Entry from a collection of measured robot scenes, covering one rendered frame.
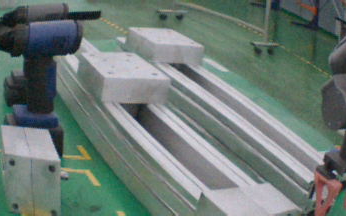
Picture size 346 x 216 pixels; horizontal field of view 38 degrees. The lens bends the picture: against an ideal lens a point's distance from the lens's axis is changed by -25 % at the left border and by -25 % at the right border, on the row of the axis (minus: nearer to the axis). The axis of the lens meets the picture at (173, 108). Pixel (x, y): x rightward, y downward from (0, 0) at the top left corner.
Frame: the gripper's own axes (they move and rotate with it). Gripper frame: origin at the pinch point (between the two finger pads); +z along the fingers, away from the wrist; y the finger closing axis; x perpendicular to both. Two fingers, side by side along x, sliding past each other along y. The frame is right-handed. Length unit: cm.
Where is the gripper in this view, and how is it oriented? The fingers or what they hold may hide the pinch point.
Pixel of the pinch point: (333, 208)
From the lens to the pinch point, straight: 82.2
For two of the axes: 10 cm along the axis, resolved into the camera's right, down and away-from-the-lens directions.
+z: -1.7, 9.4, 2.9
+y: -9.0, -0.2, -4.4
